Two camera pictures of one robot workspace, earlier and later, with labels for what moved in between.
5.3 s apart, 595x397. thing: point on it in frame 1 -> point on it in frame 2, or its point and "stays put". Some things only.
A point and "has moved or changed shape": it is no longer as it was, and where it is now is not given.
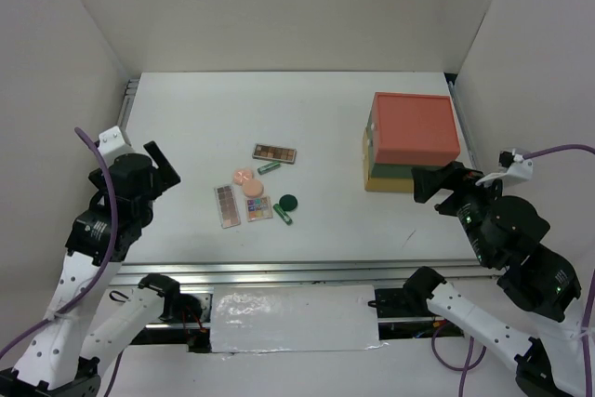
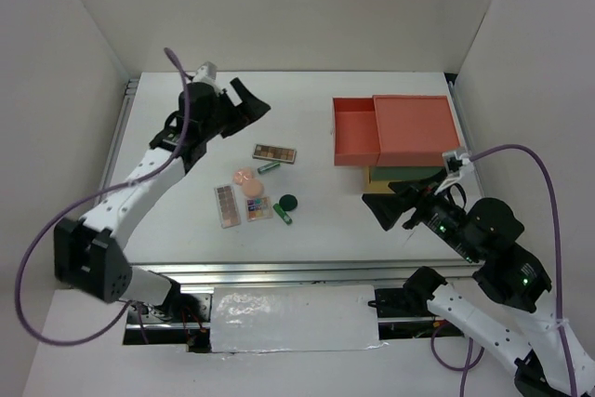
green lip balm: (285, 217) stays put
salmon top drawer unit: (414, 130) has moved or changed shape
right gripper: (453, 173) -> (385, 205)
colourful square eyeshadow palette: (258, 208) stays put
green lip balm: (268, 167) stays put
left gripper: (167, 176) -> (248, 111)
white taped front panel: (272, 318) stays put
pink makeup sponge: (241, 176) stays put
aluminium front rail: (297, 273) stays put
